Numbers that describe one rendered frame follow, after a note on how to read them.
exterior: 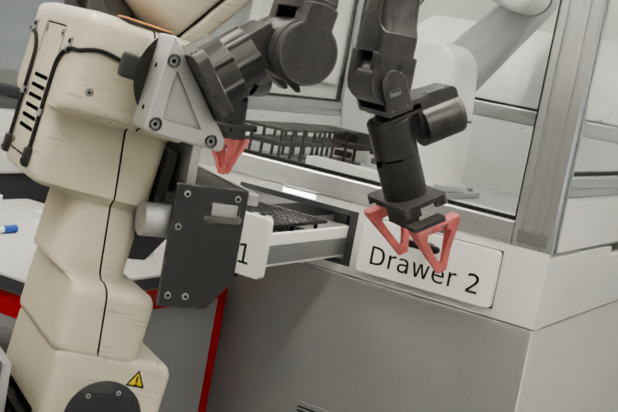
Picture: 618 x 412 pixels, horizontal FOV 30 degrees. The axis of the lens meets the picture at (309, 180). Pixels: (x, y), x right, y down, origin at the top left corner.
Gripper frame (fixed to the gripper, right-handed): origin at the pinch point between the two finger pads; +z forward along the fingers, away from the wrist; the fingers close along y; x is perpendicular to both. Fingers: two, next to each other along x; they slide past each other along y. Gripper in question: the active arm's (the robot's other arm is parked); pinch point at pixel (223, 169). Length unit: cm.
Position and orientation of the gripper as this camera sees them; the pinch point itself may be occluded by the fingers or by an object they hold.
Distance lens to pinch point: 222.7
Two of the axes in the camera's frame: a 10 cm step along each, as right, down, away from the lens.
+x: -8.4, -1.9, 5.1
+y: 5.2, -0.3, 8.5
